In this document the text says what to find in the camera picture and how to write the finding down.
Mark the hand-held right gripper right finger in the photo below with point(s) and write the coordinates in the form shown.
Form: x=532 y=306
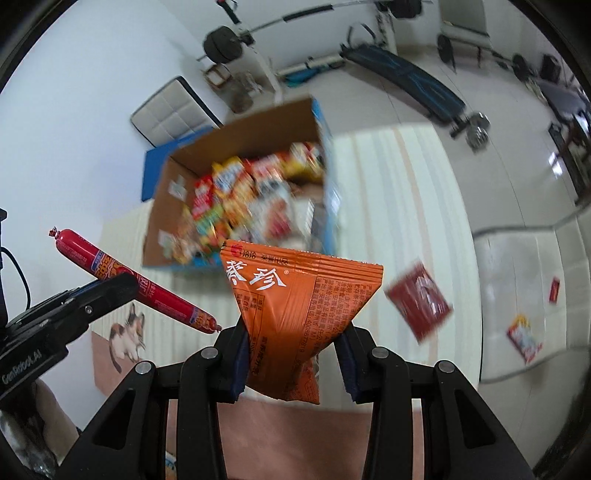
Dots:
x=348 y=364

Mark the red sausage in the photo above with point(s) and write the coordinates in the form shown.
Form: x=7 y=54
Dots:
x=171 y=300

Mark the chrome dumbbell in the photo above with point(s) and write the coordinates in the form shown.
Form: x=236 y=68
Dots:
x=478 y=131

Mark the dark red snack packet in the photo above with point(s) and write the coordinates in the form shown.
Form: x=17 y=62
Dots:
x=418 y=300

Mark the blue cardboard box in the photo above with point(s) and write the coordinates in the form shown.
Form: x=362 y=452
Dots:
x=258 y=124

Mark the white quilted mat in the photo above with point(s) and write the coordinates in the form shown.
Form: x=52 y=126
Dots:
x=517 y=258

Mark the orange snack packet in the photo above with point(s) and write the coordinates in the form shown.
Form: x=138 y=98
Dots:
x=286 y=295

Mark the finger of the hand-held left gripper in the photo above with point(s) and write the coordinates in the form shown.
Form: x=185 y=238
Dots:
x=83 y=302

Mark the dark wooden chair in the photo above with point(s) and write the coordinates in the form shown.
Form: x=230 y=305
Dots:
x=579 y=152

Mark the barbell with black plates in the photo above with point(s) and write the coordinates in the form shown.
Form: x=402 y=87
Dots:
x=228 y=44

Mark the black weight bench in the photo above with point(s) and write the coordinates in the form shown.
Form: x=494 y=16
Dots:
x=406 y=74

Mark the white cushion with black edge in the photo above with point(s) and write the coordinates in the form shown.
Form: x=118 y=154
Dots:
x=171 y=110

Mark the small red box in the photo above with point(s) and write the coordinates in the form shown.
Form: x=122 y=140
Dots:
x=554 y=290

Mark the red and white snack packet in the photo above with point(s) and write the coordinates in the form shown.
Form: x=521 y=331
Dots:
x=524 y=339

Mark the pile of mixed snacks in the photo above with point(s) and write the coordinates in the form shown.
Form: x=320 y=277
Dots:
x=240 y=194

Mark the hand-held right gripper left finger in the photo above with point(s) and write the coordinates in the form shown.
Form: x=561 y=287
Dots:
x=240 y=364

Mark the person's left forearm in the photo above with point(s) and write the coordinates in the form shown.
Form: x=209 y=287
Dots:
x=51 y=415

